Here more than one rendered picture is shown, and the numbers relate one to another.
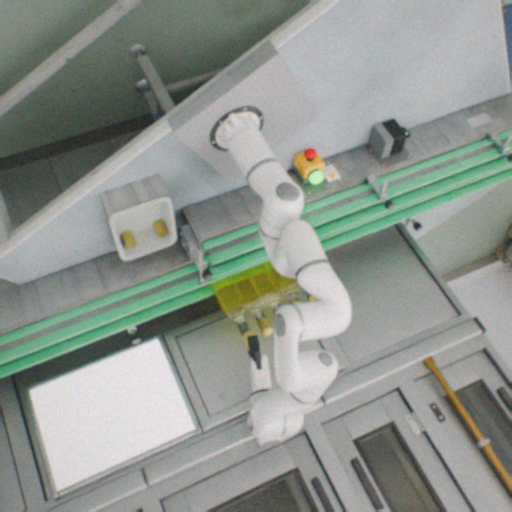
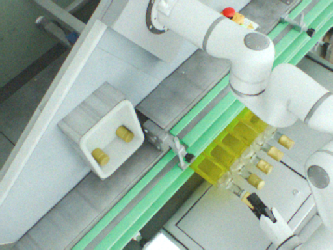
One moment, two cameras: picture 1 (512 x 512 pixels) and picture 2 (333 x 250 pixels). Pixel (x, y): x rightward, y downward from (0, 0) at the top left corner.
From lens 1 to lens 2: 63 cm
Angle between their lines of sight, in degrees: 9
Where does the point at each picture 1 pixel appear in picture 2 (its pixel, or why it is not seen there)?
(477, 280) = not seen: hidden behind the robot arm
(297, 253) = (299, 97)
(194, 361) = (203, 238)
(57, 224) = (28, 172)
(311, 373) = not seen: outside the picture
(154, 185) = (107, 94)
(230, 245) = (196, 122)
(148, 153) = (90, 63)
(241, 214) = (192, 90)
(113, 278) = (101, 198)
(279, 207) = (256, 59)
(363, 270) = not seen: hidden behind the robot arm
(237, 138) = (176, 11)
